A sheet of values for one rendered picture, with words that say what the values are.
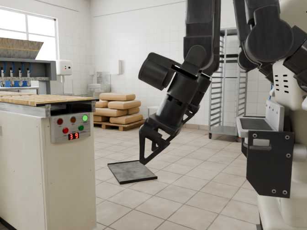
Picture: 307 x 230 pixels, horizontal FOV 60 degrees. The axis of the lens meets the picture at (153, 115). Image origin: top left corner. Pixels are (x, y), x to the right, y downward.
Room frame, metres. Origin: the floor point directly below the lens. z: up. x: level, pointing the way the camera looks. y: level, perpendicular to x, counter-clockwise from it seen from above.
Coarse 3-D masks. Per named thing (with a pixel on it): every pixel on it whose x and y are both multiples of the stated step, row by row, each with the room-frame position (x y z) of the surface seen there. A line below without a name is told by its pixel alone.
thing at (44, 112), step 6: (0, 108) 1.65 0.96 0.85; (6, 108) 1.60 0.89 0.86; (12, 108) 1.55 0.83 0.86; (18, 108) 1.50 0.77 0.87; (24, 108) 1.46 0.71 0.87; (30, 108) 1.42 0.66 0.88; (36, 108) 1.38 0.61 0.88; (42, 108) 1.34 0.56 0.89; (48, 108) 1.34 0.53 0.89; (24, 114) 1.46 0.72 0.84; (30, 114) 1.42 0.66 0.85; (36, 114) 1.38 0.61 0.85; (42, 114) 1.34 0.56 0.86; (48, 114) 1.34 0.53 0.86
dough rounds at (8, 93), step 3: (0, 93) 2.08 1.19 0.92; (3, 93) 2.08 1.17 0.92; (6, 93) 2.12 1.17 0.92; (9, 93) 2.11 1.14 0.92; (12, 93) 2.08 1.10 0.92; (15, 93) 2.08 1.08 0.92; (18, 93) 2.12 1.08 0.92; (21, 93) 2.09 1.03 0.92; (24, 93) 2.08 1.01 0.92; (27, 93) 2.08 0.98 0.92; (30, 93) 2.08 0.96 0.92; (0, 96) 1.84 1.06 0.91
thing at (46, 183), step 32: (0, 128) 1.64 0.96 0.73; (32, 128) 1.39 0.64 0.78; (0, 160) 1.67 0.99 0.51; (32, 160) 1.40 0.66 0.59; (64, 160) 1.43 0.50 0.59; (0, 192) 1.69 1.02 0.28; (32, 192) 1.42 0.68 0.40; (64, 192) 1.43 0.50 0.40; (32, 224) 1.43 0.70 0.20; (64, 224) 1.42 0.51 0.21; (96, 224) 1.60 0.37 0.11
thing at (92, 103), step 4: (72, 104) 1.67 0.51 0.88; (76, 104) 1.64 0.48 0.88; (80, 104) 1.62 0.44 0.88; (84, 104) 1.59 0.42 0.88; (88, 104) 1.57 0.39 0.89; (92, 104) 1.56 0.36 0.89; (60, 108) 1.75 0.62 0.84; (64, 108) 1.72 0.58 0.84; (72, 108) 1.67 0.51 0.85; (76, 108) 1.64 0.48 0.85; (80, 108) 1.62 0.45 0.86; (84, 108) 1.59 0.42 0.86; (88, 108) 1.57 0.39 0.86; (92, 108) 1.56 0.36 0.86
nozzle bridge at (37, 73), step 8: (0, 64) 1.93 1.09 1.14; (8, 64) 1.97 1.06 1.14; (16, 64) 2.02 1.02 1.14; (24, 64) 2.06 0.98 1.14; (32, 64) 2.11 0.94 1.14; (40, 64) 2.16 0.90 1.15; (48, 64) 2.16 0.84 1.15; (8, 72) 1.97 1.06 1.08; (16, 72) 2.01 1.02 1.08; (24, 72) 2.06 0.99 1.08; (32, 72) 2.11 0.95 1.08; (40, 72) 2.16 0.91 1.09; (48, 72) 2.16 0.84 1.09; (56, 72) 2.18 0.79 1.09; (0, 80) 1.88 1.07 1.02; (8, 80) 1.92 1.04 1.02; (16, 80) 1.96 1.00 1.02; (24, 80) 2.01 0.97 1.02; (32, 80) 2.06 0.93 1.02; (40, 80) 2.10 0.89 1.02; (48, 80) 2.16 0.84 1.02; (56, 80) 2.18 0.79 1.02; (40, 88) 2.27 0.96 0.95; (48, 88) 2.23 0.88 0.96
